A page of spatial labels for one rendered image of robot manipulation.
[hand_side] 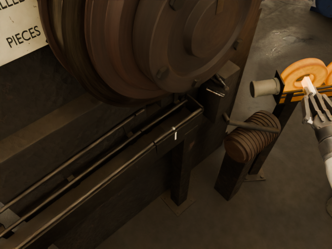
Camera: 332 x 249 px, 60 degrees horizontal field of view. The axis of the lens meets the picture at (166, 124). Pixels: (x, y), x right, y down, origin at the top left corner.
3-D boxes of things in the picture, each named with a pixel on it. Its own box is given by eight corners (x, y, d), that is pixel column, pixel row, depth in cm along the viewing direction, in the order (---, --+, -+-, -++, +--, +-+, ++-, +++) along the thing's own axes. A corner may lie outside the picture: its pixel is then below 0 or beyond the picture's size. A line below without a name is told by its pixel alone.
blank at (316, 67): (283, 61, 95) (287, 68, 93) (331, 54, 95) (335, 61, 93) (274, 92, 108) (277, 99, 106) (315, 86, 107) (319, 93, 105)
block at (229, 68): (194, 108, 111) (200, 61, 91) (208, 98, 114) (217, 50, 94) (214, 126, 106) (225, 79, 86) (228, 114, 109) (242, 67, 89)
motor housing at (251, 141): (207, 189, 151) (224, 131, 107) (235, 165, 159) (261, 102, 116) (226, 207, 145) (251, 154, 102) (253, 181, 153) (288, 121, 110)
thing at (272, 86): (248, 89, 106) (250, 77, 102) (272, 85, 106) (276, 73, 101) (253, 101, 103) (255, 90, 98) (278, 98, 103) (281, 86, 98)
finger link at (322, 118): (320, 127, 91) (316, 128, 90) (307, 99, 96) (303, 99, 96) (326, 120, 87) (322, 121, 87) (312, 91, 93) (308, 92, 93)
